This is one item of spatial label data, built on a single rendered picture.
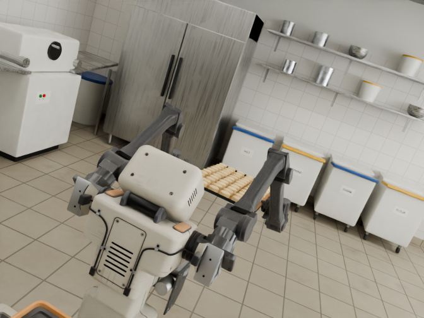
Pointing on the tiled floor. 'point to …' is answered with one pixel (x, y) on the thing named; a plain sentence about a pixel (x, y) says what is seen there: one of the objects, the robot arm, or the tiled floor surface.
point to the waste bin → (90, 98)
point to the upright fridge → (182, 71)
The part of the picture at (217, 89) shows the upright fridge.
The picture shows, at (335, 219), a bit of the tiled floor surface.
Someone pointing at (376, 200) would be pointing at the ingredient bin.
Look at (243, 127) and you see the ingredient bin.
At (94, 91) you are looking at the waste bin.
